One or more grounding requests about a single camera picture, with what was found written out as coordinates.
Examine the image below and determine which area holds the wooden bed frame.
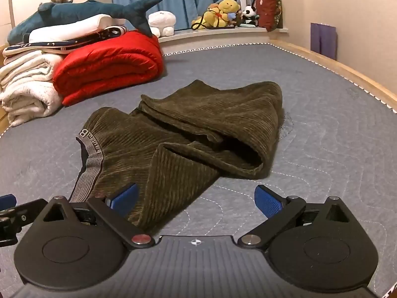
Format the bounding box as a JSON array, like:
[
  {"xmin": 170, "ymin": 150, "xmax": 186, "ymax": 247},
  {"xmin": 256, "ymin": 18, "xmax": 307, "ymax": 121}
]
[{"xmin": 266, "ymin": 41, "xmax": 397, "ymax": 112}]

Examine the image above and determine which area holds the olive brown towel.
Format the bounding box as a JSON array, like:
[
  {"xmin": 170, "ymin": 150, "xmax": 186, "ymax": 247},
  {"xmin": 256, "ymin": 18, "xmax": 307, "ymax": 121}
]
[{"xmin": 67, "ymin": 80, "xmax": 283, "ymax": 235}]

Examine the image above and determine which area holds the yellow plush with black strap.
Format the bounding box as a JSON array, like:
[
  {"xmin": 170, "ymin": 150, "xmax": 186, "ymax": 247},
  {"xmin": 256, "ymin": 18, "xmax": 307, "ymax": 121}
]
[{"xmin": 191, "ymin": 14, "xmax": 218, "ymax": 31}]

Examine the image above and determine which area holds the blue shark plush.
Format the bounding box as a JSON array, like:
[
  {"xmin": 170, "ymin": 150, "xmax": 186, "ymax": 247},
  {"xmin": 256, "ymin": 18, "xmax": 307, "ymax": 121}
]
[{"xmin": 7, "ymin": 0, "xmax": 164, "ymax": 44}]

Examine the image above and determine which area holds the white round plush toy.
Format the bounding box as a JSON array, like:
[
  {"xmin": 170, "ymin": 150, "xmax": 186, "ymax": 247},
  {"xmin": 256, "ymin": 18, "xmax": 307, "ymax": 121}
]
[{"xmin": 148, "ymin": 10, "xmax": 177, "ymax": 38}]

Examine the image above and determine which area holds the red folded quilt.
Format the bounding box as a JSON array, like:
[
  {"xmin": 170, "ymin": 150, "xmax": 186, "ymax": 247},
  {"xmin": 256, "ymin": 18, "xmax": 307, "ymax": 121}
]
[{"xmin": 52, "ymin": 30, "xmax": 164, "ymax": 107}]

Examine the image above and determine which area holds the white pillow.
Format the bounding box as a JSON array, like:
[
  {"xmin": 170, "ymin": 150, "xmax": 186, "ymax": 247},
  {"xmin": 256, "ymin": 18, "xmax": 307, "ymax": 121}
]
[{"xmin": 29, "ymin": 15, "xmax": 126, "ymax": 42}]

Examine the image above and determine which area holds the dark red cushion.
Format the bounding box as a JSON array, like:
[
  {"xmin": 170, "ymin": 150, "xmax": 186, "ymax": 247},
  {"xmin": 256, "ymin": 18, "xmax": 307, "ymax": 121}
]
[{"xmin": 256, "ymin": 0, "xmax": 282, "ymax": 32}]

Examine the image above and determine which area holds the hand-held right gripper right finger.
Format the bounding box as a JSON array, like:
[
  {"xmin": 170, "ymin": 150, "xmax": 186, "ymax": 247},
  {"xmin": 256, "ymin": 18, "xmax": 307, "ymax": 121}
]
[{"xmin": 237, "ymin": 185, "xmax": 352, "ymax": 249}]

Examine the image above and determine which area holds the white window ledge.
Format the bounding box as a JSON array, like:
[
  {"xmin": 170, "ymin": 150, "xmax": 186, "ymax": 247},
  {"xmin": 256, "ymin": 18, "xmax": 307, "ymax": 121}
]
[{"xmin": 158, "ymin": 26, "xmax": 290, "ymax": 57}]

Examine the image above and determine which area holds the panda plush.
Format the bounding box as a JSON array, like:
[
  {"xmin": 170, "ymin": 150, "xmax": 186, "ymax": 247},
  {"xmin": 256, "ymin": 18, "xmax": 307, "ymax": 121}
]
[{"xmin": 241, "ymin": 5, "xmax": 259, "ymax": 27}]

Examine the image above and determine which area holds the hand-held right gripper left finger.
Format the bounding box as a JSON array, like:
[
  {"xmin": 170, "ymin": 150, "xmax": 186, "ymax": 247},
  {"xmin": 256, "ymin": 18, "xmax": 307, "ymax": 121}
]
[{"xmin": 40, "ymin": 183, "xmax": 156, "ymax": 249}]

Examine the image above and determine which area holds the orange bear plush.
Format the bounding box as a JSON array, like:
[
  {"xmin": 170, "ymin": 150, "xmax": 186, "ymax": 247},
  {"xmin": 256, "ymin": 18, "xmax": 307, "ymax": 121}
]
[{"xmin": 203, "ymin": 3, "xmax": 232, "ymax": 28}]

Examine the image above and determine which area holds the white folded blanket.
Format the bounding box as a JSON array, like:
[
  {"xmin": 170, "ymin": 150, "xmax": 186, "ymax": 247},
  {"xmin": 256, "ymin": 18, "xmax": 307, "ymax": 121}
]
[{"xmin": 0, "ymin": 50, "xmax": 67, "ymax": 127}]

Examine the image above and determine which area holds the purple paper sheet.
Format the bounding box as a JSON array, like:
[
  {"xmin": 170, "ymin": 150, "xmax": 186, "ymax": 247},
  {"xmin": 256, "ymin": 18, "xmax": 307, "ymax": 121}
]
[{"xmin": 310, "ymin": 22, "xmax": 337, "ymax": 60}]

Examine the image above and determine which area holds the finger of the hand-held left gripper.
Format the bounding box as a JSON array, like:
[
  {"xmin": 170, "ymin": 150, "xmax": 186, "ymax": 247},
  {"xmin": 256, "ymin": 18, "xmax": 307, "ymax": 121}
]
[
  {"xmin": 0, "ymin": 194, "xmax": 17, "ymax": 212},
  {"xmin": 0, "ymin": 199, "xmax": 48, "ymax": 248}
]

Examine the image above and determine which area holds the navy star print blanket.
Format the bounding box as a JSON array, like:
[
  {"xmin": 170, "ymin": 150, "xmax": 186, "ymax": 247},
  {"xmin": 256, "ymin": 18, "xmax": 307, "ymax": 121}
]
[{"xmin": 3, "ymin": 25, "xmax": 128, "ymax": 57}]

